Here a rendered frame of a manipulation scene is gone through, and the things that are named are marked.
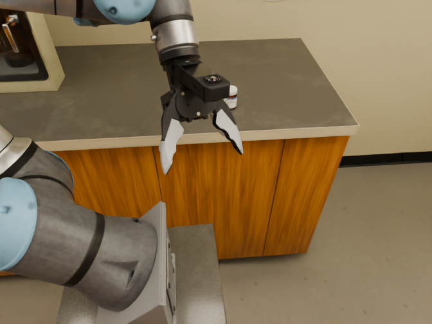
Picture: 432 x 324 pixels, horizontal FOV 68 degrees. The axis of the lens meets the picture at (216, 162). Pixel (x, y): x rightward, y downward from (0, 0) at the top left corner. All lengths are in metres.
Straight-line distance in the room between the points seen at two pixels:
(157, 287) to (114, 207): 0.87
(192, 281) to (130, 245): 0.23
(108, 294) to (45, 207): 0.16
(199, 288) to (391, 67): 1.65
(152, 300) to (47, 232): 0.17
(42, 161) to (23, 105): 0.73
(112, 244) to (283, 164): 0.82
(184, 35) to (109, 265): 0.38
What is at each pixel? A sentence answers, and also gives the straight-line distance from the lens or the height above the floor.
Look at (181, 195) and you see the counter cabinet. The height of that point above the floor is 0.61.
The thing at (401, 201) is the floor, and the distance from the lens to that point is 2.35.
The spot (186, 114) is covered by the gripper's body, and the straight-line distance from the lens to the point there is 0.54.
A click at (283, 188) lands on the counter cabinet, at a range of 1.31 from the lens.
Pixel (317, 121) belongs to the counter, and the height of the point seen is 0.94.
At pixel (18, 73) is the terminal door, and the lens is 1.36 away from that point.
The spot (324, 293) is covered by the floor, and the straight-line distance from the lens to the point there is 1.81.
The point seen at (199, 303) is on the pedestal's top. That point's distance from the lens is 0.69.
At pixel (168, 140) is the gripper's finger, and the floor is 1.24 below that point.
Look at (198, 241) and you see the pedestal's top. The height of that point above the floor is 0.94.
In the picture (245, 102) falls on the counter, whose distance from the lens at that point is 1.17.
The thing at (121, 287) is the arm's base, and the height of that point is 1.12.
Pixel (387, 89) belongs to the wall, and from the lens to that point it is 2.12.
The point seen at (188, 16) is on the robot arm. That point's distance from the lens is 0.58.
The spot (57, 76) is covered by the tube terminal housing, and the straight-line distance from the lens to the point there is 1.38.
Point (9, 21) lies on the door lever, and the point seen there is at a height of 1.21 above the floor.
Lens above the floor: 1.57
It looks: 44 degrees down
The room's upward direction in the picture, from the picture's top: straight up
